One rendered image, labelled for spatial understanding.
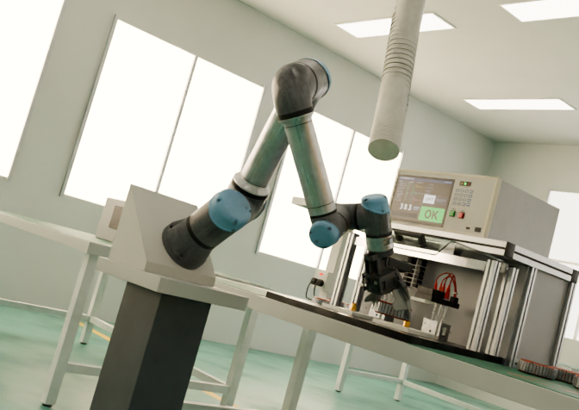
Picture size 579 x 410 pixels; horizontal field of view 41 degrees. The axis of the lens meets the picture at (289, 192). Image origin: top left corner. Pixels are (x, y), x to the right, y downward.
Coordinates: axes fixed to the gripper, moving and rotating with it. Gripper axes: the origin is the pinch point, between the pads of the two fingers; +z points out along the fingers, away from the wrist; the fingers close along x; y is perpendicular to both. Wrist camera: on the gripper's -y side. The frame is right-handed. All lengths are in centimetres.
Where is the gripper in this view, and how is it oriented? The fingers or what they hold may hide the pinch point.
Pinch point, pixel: (393, 313)
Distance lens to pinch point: 223.8
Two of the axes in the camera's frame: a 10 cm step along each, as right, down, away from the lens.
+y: -7.7, 2.6, -5.9
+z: 1.4, 9.6, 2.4
